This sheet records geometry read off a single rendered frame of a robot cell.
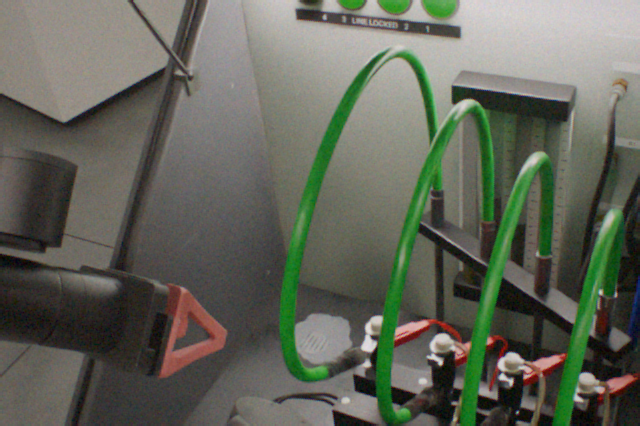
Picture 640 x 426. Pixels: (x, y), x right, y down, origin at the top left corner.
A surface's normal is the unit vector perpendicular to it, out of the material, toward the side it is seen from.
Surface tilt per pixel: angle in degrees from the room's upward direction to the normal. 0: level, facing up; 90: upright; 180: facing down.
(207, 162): 90
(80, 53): 90
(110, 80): 90
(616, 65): 90
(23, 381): 0
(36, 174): 56
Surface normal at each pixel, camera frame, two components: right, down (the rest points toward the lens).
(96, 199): -0.11, -0.79
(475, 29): -0.45, 0.58
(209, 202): 0.89, 0.20
